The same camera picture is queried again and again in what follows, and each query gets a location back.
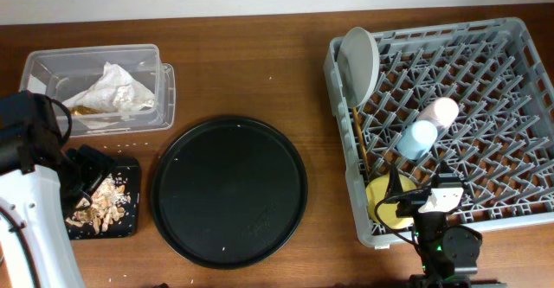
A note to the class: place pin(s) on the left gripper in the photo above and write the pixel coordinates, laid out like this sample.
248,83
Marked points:
96,163

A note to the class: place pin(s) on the white napkin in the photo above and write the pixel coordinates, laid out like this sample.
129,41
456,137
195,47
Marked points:
132,98

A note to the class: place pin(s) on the grey plate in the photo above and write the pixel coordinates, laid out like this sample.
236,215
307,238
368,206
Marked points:
358,64

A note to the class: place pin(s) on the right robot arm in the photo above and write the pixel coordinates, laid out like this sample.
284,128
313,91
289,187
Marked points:
448,253

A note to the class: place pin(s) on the clear plastic bin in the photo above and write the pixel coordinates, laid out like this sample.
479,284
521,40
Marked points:
63,73

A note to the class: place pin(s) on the black rectangular tray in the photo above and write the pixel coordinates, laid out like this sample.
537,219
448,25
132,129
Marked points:
128,168

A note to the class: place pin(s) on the blue cup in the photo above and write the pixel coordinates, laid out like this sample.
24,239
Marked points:
417,139

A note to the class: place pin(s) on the round black serving tray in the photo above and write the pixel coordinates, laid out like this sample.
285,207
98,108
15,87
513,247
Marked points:
229,192

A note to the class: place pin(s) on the yellow bowl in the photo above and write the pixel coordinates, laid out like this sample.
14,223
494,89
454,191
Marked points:
376,190

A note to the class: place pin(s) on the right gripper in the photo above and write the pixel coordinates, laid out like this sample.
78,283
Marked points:
395,189

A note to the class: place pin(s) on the pink cup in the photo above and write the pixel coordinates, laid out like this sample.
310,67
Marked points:
441,113

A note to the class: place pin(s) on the brown snack wrapper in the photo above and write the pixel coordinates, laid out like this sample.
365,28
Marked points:
82,110

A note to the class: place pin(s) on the food scraps with rice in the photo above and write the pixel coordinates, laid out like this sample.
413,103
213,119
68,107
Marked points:
104,209

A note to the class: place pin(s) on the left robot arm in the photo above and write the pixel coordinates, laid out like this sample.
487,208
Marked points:
42,184

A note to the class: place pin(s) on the grey dishwasher rack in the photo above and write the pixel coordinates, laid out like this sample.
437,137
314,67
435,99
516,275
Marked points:
501,141

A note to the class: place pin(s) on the wooden chopstick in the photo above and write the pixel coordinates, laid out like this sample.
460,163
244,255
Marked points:
361,141

